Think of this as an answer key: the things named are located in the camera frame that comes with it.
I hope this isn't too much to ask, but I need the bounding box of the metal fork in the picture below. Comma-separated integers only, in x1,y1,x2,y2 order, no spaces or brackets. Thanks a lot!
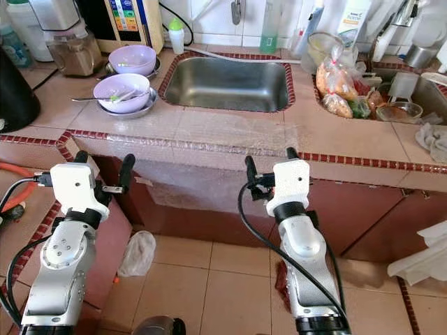
71,92,137,105

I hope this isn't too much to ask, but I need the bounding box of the shallow steel bowl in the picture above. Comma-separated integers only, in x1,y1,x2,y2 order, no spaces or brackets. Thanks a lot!
96,89,159,120
104,59,161,80

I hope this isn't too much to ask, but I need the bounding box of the purple plastic bowl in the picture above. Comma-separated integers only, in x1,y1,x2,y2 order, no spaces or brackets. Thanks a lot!
108,44,158,77
92,72,152,114

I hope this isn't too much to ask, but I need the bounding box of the crumpled clear plastic bag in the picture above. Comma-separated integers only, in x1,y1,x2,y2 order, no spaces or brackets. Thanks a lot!
117,230,156,278

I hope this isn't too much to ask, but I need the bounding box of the small bag of orange food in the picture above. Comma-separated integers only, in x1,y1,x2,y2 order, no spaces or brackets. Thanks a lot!
321,92,355,120

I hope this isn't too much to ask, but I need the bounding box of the bag of green vegetables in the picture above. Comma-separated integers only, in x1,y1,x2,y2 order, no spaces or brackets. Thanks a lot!
349,96,373,119

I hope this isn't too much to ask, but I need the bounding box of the black electric kettle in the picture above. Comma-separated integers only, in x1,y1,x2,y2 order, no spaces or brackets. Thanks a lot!
0,47,42,134

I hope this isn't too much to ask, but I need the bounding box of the large bag of orange food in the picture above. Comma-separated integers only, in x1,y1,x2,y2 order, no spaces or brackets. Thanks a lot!
315,45,361,103

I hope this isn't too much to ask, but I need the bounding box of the stainless steel sink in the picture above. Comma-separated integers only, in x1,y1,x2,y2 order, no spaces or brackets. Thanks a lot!
157,52,296,114

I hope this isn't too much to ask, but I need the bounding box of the blender jar with brown powder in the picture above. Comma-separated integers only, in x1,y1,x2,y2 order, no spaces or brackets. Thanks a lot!
45,21,105,78

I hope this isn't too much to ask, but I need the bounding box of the clear glass bowl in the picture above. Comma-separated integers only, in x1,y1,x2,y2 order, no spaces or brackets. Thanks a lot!
375,101,425,125

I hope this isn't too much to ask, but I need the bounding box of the green dish soap bottle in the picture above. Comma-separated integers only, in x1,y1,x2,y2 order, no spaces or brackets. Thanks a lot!
259,0,282,55

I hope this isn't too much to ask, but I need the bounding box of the teal plastic bottle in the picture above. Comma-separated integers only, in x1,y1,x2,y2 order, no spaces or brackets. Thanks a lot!
1,24,33,70

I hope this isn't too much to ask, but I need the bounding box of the grey plastic container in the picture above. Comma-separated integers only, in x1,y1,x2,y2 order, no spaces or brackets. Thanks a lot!
387,70,420,105

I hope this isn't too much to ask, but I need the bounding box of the black left robot foot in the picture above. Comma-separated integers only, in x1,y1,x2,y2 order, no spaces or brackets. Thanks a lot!
131,315,186,335

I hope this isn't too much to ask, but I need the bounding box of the white rag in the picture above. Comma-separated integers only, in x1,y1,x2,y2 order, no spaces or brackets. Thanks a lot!
415,121,447,165

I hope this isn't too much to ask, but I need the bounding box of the beige black water ionizer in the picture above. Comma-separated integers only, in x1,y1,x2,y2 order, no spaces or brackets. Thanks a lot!
75,0,166,55

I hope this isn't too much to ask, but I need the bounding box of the small white bottle green cap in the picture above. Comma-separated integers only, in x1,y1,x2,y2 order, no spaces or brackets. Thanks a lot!
168,17,186,56

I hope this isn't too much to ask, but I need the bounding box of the white bottle with green label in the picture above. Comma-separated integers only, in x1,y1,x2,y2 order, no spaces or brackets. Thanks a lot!
335,0,373,49

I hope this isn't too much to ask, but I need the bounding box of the steel cup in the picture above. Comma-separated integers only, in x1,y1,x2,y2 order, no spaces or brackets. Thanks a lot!
403,43,438,70

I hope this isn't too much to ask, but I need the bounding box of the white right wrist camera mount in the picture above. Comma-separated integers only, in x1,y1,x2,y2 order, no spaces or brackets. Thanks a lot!
265,158,312,204

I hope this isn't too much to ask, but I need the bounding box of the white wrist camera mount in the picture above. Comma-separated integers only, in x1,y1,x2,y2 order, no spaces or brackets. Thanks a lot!
265,158,312,204
50,162,111,218

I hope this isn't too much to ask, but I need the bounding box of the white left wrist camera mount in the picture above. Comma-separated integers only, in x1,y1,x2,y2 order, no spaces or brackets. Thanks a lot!
50,162,111,218

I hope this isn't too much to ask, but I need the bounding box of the orange hose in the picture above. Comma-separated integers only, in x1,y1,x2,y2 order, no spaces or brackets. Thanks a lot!
0,161,38,214

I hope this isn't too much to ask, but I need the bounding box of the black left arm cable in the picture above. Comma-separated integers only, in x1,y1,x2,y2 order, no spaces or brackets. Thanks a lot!
0,173,54,327

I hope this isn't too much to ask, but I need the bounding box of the black ionizer power cord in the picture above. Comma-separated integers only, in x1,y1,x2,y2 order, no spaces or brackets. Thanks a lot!
159,3,195,49

